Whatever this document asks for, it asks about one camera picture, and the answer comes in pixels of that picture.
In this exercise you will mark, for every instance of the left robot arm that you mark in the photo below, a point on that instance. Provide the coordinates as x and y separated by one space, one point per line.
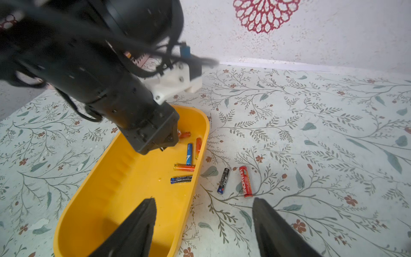
103 54

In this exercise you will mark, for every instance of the yellow plastic storage box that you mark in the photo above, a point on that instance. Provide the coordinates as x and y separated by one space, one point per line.
121 180

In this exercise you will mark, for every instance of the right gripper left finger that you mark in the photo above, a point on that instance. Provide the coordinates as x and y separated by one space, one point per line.
134 236

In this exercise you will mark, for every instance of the red battery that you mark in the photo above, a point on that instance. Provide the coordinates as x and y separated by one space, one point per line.
245 181

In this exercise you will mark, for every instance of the orange white battery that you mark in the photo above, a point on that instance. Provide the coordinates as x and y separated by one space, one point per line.
184 167

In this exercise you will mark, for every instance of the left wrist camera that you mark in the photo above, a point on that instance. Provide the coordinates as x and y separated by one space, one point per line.
180 77

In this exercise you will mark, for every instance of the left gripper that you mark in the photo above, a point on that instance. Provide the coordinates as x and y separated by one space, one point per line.
160 131

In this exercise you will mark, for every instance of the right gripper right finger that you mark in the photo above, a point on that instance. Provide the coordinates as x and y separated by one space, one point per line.
275 236

